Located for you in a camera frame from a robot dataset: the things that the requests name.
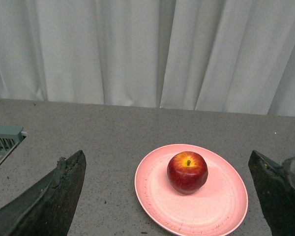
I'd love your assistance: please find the pink round plate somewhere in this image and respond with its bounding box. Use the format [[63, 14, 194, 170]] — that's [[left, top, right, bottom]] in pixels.
[[134, 144, 248, 236]]

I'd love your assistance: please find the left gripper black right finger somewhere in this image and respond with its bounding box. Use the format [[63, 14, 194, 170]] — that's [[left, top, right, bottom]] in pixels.
[[248, 150, 295, 236]]

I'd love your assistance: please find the grey-green slotted rack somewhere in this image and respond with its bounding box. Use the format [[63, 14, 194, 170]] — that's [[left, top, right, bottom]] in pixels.
[[0, 124, 28, 165]]

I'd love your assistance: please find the white pleated curtain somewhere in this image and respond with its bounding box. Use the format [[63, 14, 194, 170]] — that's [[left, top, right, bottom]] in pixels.
[[0, 0, 295, 117]]

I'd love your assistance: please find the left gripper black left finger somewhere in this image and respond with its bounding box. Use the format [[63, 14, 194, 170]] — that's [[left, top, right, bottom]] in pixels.
[[0, 150, 86, 236]]

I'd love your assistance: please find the red apple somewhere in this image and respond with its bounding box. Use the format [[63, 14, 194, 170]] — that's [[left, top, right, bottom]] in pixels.
[[167, 151, 208, 195]]

